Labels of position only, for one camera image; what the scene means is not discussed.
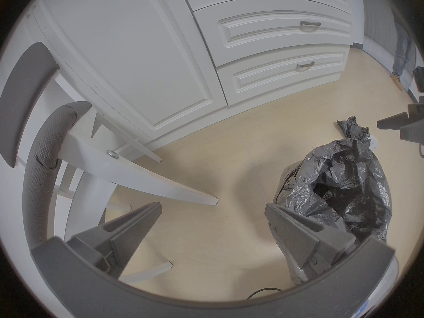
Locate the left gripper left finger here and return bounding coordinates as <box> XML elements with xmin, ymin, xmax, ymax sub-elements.
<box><xmin>66</xmin><ymin>201</ymin><xmax>163</xmax><ymax>279</ymax></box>

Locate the white wardrobe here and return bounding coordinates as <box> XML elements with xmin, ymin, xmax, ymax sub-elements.
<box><xmin>20</xmin><ymin>0</ymin><xmax>365</xmax><ymax>151</ymax></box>

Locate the white chair dark grey seat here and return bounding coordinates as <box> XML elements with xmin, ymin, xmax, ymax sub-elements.
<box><xmin>0</xmin><ymin>42</ymin><xmax>219</xmax><ymax>279</ymax></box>

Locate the black plastic bag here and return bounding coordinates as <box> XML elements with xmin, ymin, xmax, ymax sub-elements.
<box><xmin>273</xmin><ymin>137</ymin><xmax>393</xmax><ymax>284</ymax></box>

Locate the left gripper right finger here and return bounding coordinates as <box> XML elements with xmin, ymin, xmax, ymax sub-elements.
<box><xmin>264</xmin><ymin>203</ymin><xmax>356</xmax><ymax>281</ymax></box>

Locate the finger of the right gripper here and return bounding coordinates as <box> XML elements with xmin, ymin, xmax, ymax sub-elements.
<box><xmin>400</xmin><ymin>117</ymin><xmax>424</xmax><ymax>145</ymax></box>
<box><xmin>377</xmin><ymin>103</ymin><xmax>424</xmax><ymax>132</ymax></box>

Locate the black cable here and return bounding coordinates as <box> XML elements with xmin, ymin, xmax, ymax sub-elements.
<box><xmin>247</xmin><ymin>288</ymin><xmax>283</xmax><ymax>301</ymax></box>

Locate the person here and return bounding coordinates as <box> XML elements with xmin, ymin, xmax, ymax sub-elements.
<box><xmin>390</xmin><ymin>22</ymin><xmax>416</xmax><ymax>91</ymax></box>

